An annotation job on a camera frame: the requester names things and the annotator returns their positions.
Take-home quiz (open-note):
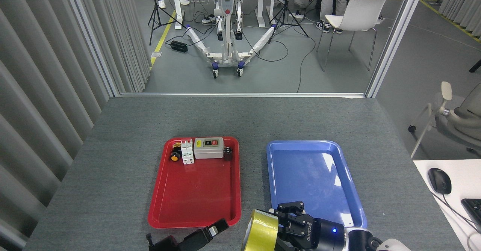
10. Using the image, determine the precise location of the white chair with metal legs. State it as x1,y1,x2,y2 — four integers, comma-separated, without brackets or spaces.
316,0,387,73

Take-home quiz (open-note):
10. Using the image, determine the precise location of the black keyboard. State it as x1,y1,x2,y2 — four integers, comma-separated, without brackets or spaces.
461,198,481,227

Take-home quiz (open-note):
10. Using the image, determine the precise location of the silver frame post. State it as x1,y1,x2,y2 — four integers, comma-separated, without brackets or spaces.
62,0,123,97
365,0,429,98

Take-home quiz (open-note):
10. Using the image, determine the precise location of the blue plastic tray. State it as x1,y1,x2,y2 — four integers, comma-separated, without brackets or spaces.
266,140,367,229

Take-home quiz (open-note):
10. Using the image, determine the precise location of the black tripod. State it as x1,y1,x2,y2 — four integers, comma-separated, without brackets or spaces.
148,0,187,45
268,0,309,44

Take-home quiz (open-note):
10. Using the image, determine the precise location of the black computer mouse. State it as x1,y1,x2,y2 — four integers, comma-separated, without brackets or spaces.
428,168,452,195

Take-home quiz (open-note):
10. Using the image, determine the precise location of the white wheeled stand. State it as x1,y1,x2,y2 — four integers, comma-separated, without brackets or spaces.
186,0,278,79

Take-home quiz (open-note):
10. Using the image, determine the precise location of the yellow tape roll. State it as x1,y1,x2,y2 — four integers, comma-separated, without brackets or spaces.
241,210,279,251

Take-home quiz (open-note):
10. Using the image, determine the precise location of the white desk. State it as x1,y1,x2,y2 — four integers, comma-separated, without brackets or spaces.
413,159,481,251

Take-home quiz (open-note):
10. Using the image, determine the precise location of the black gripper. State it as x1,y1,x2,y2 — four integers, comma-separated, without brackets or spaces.
269,201,346,251
150,218,229,251

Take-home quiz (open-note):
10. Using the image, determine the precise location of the black mouse cable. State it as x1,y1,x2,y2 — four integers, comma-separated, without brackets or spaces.
432,193,481,234

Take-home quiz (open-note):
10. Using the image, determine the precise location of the white circuit breaker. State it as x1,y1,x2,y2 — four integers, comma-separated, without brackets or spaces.
181,139,195,165

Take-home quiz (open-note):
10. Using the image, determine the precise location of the black floor cable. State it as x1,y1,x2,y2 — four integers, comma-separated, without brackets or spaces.
240,26,289,62
296,18,318,93

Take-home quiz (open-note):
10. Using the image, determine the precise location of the grey pleated curtain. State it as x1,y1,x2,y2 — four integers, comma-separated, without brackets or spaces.
439,0,481,38
0,0,151,251

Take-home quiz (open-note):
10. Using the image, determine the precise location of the grey push button switch box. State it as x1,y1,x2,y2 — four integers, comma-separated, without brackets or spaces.
193,137,224,159

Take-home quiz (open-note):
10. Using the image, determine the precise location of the silver frame rail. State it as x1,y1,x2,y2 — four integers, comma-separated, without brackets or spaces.
119,92,367,98

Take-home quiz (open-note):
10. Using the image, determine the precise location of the red plastic tray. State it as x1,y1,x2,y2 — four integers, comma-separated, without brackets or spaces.
148,136,241,229

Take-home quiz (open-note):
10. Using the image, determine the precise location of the grey office chair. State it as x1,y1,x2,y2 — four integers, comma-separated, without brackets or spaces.
408,81,481,159

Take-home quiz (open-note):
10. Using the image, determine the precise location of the white table leg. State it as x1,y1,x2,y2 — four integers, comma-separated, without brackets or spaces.
256,0,277,28
171,0,186,30

